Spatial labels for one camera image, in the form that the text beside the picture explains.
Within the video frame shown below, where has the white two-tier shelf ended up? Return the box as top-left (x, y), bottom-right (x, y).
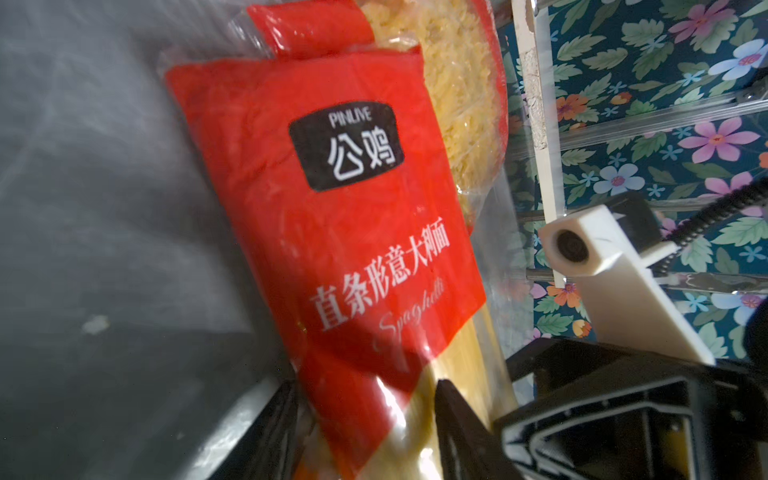
top-left (511, 0), bottom-right (566, 223)

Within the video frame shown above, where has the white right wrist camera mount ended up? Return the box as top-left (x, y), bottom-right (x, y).
top-left (539, 192), bottom-right (715, 365)

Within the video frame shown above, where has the red fusilli pasta bag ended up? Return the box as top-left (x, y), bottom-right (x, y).
top-left (232, 1), bottom-right (508, 227)

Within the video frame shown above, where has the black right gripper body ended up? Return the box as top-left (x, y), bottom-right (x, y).
top-left (491, 338), bottom-right (768, 480)

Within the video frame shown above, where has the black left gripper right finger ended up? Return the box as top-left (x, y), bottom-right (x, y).
top-left (434, 379), bottom-right (522, 480)

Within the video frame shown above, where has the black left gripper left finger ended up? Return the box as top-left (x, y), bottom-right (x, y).
top-left (210, 381), bottom-right (298, 480)

